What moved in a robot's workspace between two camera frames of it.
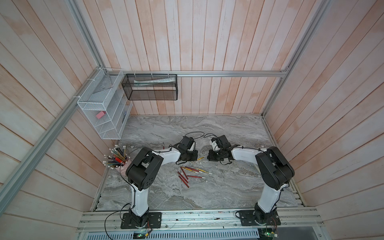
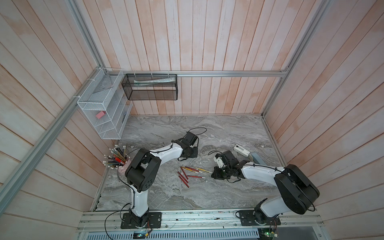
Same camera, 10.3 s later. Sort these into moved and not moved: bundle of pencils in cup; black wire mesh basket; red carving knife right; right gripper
Moved: right gripper
Not moved: black wire mesh basket; red carving knife right; bundle of pencils in cup
